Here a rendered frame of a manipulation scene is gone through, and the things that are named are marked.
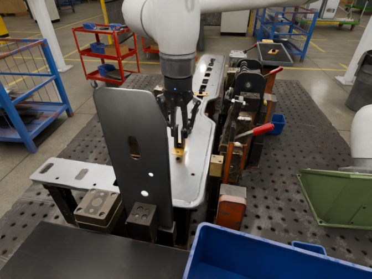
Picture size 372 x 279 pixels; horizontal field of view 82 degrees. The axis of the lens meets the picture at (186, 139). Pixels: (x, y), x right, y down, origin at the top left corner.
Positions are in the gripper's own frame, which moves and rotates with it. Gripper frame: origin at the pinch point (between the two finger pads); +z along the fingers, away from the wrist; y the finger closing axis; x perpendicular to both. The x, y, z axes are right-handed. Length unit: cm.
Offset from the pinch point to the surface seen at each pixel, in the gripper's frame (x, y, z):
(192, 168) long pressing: 6.3, -5.5, 6.5
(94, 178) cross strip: 16.3, 21.7, 6.5
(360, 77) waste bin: -258, -179, 62
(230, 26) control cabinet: -701, 2, 75
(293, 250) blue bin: 35.7, -25.0, -9.1
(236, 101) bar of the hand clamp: 2.0, -15.7, -14.9
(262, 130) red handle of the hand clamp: 1.1, -23.8, -6.5
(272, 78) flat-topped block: -65, -35, 2
